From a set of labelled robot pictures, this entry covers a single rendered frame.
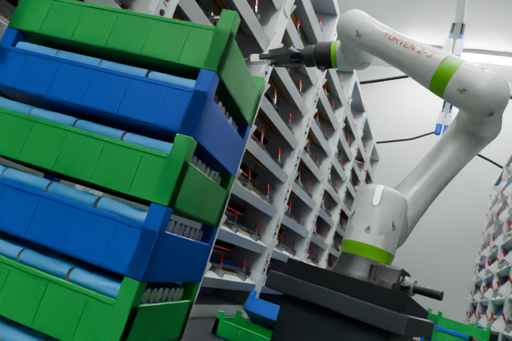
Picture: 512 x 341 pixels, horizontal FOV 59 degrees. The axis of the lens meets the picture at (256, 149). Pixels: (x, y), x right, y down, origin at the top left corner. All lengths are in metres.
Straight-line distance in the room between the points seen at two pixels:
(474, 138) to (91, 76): 1.07
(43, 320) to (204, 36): 0.35
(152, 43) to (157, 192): 0.18
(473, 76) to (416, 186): 0.32
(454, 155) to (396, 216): 0.31
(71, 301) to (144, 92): 0.24
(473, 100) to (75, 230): 1.00
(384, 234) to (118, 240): 0.74
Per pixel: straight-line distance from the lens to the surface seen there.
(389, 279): 1.10
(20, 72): 0.65
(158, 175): 0.50
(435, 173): 1.35
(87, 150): 0.55
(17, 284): 0.57
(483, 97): 1.26
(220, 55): 0.53
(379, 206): 1.13
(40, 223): 0.56
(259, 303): 1.78
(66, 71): 0.61
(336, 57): 1.54
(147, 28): 0.58
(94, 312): 0.52
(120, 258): 0.51
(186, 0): 1.36
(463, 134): 1.38
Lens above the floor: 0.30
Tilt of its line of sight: 13 degrees up
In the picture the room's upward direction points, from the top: 18 degrees clockwise
